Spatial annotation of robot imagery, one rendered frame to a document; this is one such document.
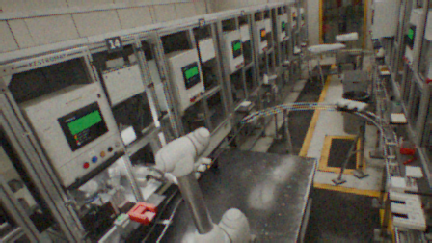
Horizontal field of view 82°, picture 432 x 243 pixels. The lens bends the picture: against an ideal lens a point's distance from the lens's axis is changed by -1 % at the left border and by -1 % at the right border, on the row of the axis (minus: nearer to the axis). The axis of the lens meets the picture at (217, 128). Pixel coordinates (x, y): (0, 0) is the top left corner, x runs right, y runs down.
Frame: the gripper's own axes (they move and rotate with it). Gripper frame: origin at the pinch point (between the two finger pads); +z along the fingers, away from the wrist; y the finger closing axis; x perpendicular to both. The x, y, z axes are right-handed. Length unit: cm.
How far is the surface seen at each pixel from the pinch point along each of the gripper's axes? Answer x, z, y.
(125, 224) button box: 48, -20, -1
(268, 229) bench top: -3, -93, -33
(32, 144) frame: 67, -7, 66
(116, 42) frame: -1, -8, 101
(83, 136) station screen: 44, -10, 58
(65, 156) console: 56, -8, 52
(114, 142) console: 26, -8, 44
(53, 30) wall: -181, 352, 133
